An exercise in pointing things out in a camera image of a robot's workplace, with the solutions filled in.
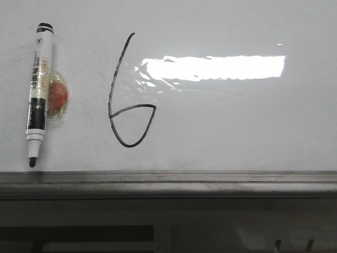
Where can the white black whiteboard marker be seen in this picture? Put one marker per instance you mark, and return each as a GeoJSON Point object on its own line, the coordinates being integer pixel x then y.
{"type": "Point", "coordinates": [39, 90]}

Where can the white glossy whiteboard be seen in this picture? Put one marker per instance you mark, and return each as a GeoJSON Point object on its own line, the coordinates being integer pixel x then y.
{"type": "Point", "coordinates": [177, 85]}

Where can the grey metal whiteboard tray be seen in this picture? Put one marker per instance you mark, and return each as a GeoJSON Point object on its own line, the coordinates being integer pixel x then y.
{"type": "Point", "coordinates": [167, 184]}

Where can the red magnet under tape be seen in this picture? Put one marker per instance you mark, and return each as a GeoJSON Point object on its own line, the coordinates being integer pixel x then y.
{"type": "Point", "coordinates": [59, 95]}

